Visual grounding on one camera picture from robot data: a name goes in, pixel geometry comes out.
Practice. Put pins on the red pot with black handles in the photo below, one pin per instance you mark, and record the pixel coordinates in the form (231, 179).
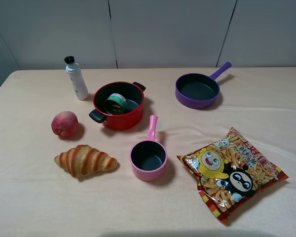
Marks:
(134, 95)

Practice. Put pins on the purple frying pan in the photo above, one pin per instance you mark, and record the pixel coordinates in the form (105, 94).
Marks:
(199, 91)

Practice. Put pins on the red peach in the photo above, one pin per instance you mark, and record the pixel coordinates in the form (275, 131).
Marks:
(65, 124)

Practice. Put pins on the white bottle with black brush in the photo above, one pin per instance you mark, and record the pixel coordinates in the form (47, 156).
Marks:
(74, 71)

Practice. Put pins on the croissant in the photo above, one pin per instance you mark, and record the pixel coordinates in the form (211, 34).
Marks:
(83, 160)

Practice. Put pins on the prawn cracker snack bag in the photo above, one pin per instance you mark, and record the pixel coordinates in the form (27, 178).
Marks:
(229, 172)

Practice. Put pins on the small tin can green label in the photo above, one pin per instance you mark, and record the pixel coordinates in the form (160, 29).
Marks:
(115, 104)

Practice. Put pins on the pink saucepan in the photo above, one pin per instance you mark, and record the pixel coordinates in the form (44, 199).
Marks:
(148, 158)

